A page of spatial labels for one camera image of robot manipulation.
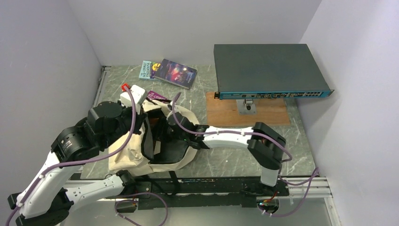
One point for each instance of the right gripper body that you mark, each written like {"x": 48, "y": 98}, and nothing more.
{"x": 182, "y": 136}

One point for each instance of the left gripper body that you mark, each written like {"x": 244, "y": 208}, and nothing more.
{"x": 125, "y": 125}

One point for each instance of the beige canvas backpack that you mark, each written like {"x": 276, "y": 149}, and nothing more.
{"x": 155, "y": 149}

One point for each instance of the purple treehouse book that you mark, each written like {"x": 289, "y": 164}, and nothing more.
{"x": 152, "y": 95}

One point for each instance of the dark purple book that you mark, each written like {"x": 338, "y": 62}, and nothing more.
{"x": 176, "y": 74}

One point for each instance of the light blue book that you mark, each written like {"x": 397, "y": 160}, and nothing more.
{"x": 148, "y": 70}

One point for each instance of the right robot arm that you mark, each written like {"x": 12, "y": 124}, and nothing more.
{"x": 264, "y": 143}

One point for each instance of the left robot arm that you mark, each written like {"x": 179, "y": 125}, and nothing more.
{"x": 46, "y": 202}

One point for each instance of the wooden board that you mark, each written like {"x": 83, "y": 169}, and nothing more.
{"x": 234, "y": 113}

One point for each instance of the black base frame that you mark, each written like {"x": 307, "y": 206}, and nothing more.
{"x": 245, "y": 192}

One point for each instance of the metal switch stand bracket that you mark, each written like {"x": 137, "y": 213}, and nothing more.
{"x": 246, "y": 106}

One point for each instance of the dark network switch box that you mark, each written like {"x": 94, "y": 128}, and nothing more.
{"x": 268, "y": 71}

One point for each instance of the aluminium rail frame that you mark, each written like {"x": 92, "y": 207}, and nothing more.
{"x": 71, "y": 149}

